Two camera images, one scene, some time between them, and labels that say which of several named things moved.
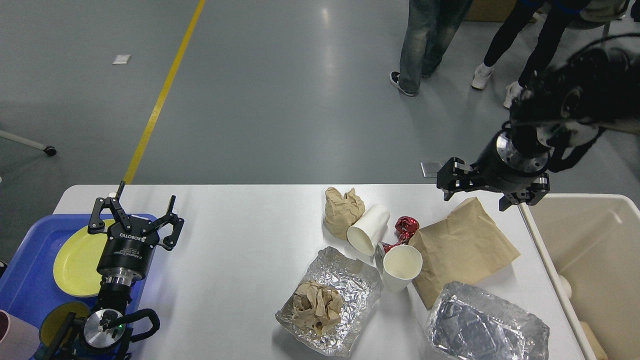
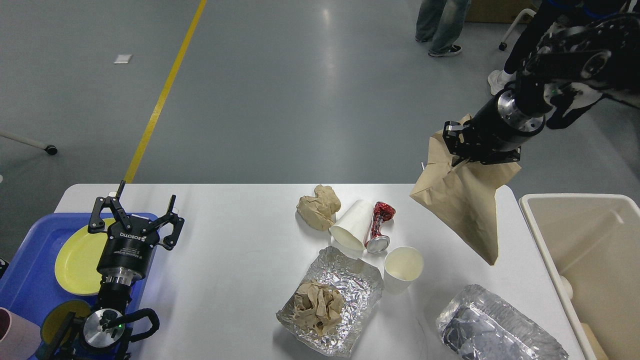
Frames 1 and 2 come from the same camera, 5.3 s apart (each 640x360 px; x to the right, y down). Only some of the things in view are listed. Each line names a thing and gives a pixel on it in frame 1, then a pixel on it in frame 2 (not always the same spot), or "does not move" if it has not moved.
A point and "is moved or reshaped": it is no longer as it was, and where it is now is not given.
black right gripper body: x=510 y=161 → x=500 y=124
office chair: x=604 y=11 → x=503 y=45
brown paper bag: x=341 y=212 → x=319 y=212
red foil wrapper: x=406 y=226 → x=378 y=243
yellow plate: x=76 y=262 does not move
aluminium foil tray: x=469 y=322 is moved or reshaped
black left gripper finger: x=170 y=242 does not move
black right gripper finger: x=451 y=177 → x=453 y=143
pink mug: x=19 y=339 does not move
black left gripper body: x=125 y=254 does not move
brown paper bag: x=460 y=247 → x=466 y=193
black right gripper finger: x=530 y=195 → x=506 y=156
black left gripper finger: x=97 y=226 does not move
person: x=513 y=15 → x=546 y=14
